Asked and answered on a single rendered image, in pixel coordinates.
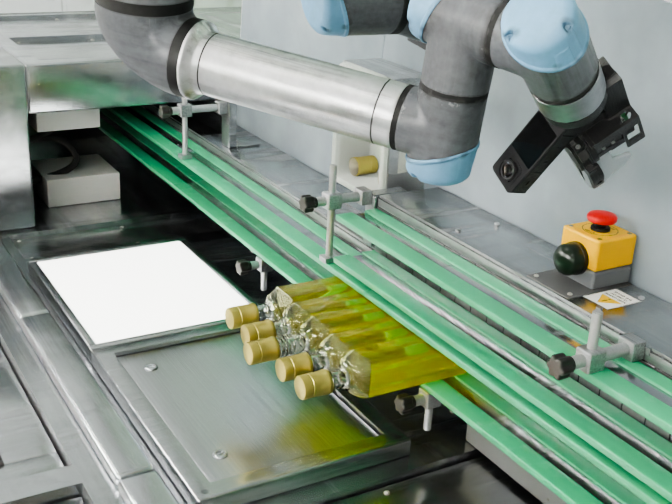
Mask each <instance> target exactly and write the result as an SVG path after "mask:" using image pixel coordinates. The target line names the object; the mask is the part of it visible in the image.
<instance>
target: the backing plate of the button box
mask: <svg viewBox="0 0 672 504"><path fill-rule="evenodd" d="M526 276H528V277H529V278H531V279H533V280H535V281H536V282H538V283H540V284H542V285H544V286H545V287H547V288H549V289H551V290H553V291H554V292H556V293H558V294H560V295H562V296H563V297H565V298H567V299H573V298H577V297H581V296H585V295H590V294H594V293H599V292H603V291H608V290H612V289H617V288H621V287H626V286H630V285H632V284H631V283H629V282H625V283H620V284H616V285H611V286H607V287H602V288H598V289H593V290H592V289H589V288H588V287H586V286H584V285H582V284H580V283H578V282H576V281H574V280H572V279H571V278H569V277H567V276H565V275H563V274H561V273H559V272H558V270H557V269H553V270H548V271H543V272H538V273H533V274H528V275H526Z"/></svg>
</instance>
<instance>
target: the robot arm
mask: <svg viewBox="0 0 672 504"><path fill-rule="evenodd" d="M301 4H302V8H303V11H304V14H305V17H306V19H307V21H308V23H309V24H310V26H311V27H312V28H313V29H314V30H315V31H316V32H317V33H319V34H321V35H325V36H339V37H347V36H359V35H393V34H398V35H402V36H405V37H408V38H411V39H413V40H416V41H419V42H422V43H425V44H426V50H425V55H424V61H423V67H422V73H421V78H420V83H419V86H415V85H412V84H406V83H402V82H398V81H395V80H391V79H387V78H384V77H380V76H376V75H373V74H369V73H365V72H362V71H358V70H354V69H351V68H347V67H343V66H340V65H336V64H332V63H329V62H325V61H321V60H318V59H314V58H311V57H307V56H303V55H300V54H296V53H292V52H289V51H285V50H281V49H278V48H274V47H270V46H267V45H263V44H259V43H256V42H252V41H248V40H245V39H241V38H237V37H234V36H230V35H226V34H223V33H219V32H218V30H217V27H216V26H215V24H214V23H212V22H211V21H208V20H204V19H200V18H197V17H196V16H195V14H194V11H193V7H194V0H94V8H95V15H96V19H97V23H98V26H99V28H100V30H101V33H102V35H103V36H104V38H105V40H106V42H107V43H108V45H109V46H110V47H111V49H112V50H113V51H114V53H115V54H116V55H117V56H118V58H119V59H120V60H122V61H123V62H124V63H125V64H126V65H127V66H128V67H129V68H130V69H131V70H132V71H133V72H135V73H136V74H137V75H138V76H140V77H141V78H143V79H144V80H146V81H147V82H149V83H150V84H152V85H153V86H155V87H157V88H159V89H161V90H163V91H165V92H167V93H170V94H173V95H176V96H179V97H182V98H186V99H190V100H195V99H197V98H199V97H201V96H202V95H206V96H210V97H213V98H217V99H220V100H223V101H227V102H230V103H234V104H237V105H241V106H244V107H248V108H251V109H255V110H258V111H262V112H265V113H269V114H272V115H276V116H279V117H283V118H286V119H289V120H293V121H296V122H300V123H303V124H307V125H310V126H314V127H317V128H321V129H324V130H328V131H331V132H335V133H338V134H342V135H345V136H348V137H352V138H355V139H359V140H362V141H366V142H369V143H373V144H376V145H380V146H383V147H387V148H390V149H393V150H396V151H399V152H403V153H406V155H405V159H406V169H407V171H408V172H409V174H410V175H411V176H412V177H416V178H418V180H419V181H421V182H424V183H427V184H431V185H437V186H451V185H456V184H459V183H461V182H463V181H464V180H466V179H467V178H468V177H469V176H470V173H471V170H472V166H473V163H474V160H475V156H476V152H477V149H478V148H479V145H480V140H479V138H480V133H481V128H482V123H483V119H484V114H485V109H486V104H487V100H488V94H489V91H490V87H491V82H492V77H493V72H494V68H498V69H503V70H505V71H508V72H511V73H513V74H516V75H519V76H520V77H522V78H523V79H524V81H525V83H526V86H527V87H528V89H529V91H530V93H531V95H532V97H533V99H534V101H535V103H536V105H537V107H538V109H539V110H538V111H537V112H536V113H535V115H534V116H533V117H532V118H531V120H530V121H529V122H528V123H527V124H526V126H525V127H524V128H523V129H522V131H521V132H520V133H519V134H518V135H517V137H516V138H515V139H514V140H513V141H512V143H511V144H510V145H509V146H508V148H507V149H506V150H505V151H504V152H503V154H502V155H501V156H500V157H499V158H498V160H497V161H496V162H495V163H494V165H493V171H494V173H495V174H496V176H497V177H498V179H499V180H500V182H501V184H502V185H503V187H504V188H505V190H506V191H507V192H508V193H521V194H524V193H526V192H527V190H528V189H529V188H530V187H531V186H532V185H533V184H534V182H535V181H536V180H537V179H538V178H539V177H540V176H541V174H542V173H543V172H544V171H545V170H546V169H547V168H548V166H549V165H550V164H551V163H552V162H553V161H554V160H555V158H556V157H557V156H558V155H559V154H560V153H561V152H562V150H563V149H565V151H566V152H567V154H568V156H569V157H570V159H571V161H572V162H573V164H574V165H575V167H576V169H577V170H578V172H579V173H580V175H581V177H582V178H583V179H584V180H585V182H586V183H587V185H589V186H590V187H591V188H593V189H596V188H598V187H600V186H602V185H603V184H604V183H605V180H606V178H607V177H609V176H610V175H611V174H612V173H614V172H615V171H616V170H617V169H619V168H620V167H621V166H622V165H624V164H625V163H626V162H627V161H628V160H629V159H630V157H631V153H630V152H624V153H622V154H619V155H616V156H612V155H611V154H610V152H609V151H610V150H613V149H615V148H616V147H618V146H620V145H621V144H623V143H624V142H626V145H627V147H628V148H629V147H630V146H632V145H633V144H635V143H636V142H638V141H639V140H641V139H643V138H644V137H645V133H644V130H643V127H642V124H641V120H640V117H639V115H638V114H637V113H636V111H635V110H634V109H633V108H632V106H631V105H630V102H629V99H628V96H627V93H626V90H625V87H624V84H623V81H622V78H621V77H620V76H619V75H618V73H617V72H616V71H615V70H614V69H613V68H612V67H611V65H610V64H609V63H608V61H607V60H606V59H605V58H604V56H603V57H601V58H600V59H598V57H597V55H596V52H595V49H594V46H593V44H592V41H591V38H590V33H589V27H588V23H587V21H586V18H585V16H584V14H583V13H582V11H581V10H580V9H579V7H578V5H577V3H576V1H575V0H301ZM628 112H629V113H631V117H630V118H629V119H628V116H627V114H628ZM637 124H638V128H639V131H640V132H639V133H638V134H636V135H635V136H633V137H632V138H630V139H629V140H628V137H627V136H628V134H630V133H631V132H633V131H634V130H635V128H634V126H635V125H637Z"/></svg>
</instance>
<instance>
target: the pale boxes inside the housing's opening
mask: <svg viewBox="0 0 672 504"><path fill-rule="evenodd" d="M28 124H29V125H30V126H32V127H33V128H34V129H35V130H36V131H37V132H48V131H60V130H71V129H83V128H94V127H100V109H89V110H76V111H63V112H50V113H38V114H29V113H28ZM79 156H80V161H79V164H78V165H77V167H76V168H75V169H74V170H73V171H71V172H69V173H67V174H60V175H48V173H51V172H54V171H57V170H60V169H62V168H64V167H66V166H67V165H69V164H70V163H71V162H72V159H73V157H72V156H69V157H59V158H49V159H39V160H31V168H32V177H37V176H42V182H41V183H37V184H33V190H34V191H35V192H36V193H37V194H38V196H39V197H40V198H41V199H42V200H43V201H44V203H45V204H46V205H47V206H48V207H49V208H51V207H59V206H67V205H75V204H83V203H91V202H99V201H108V200H116V199H120V173H119V172H118V171H117V170H116V169H114V168H113V167H112V166H111V165H110V164H109V163H107V162H106V161H105V160H104V159H103V158H102V157H101V156H99V155H98V154H89V155H79Z"/></svg>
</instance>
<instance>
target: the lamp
mask: <svg viewBox="0 0 672 504"><path fill-rule="evenodd" d="M553 261H554V265H555V267H556V269H557V270H558V271H559V272H560V273H562V274H563V275H566V276H570V275H579V274H582V273H584V272H585V271H586V270H587V268H588V264H589V256H588V253H587V250H586V248H585V247H584V245H583V244H581V243H580V242H578V241H572V242H568V243H565V244H561V245H559V246H558V247H557V249H556V250H555V252H554V255H553Z"/></svg>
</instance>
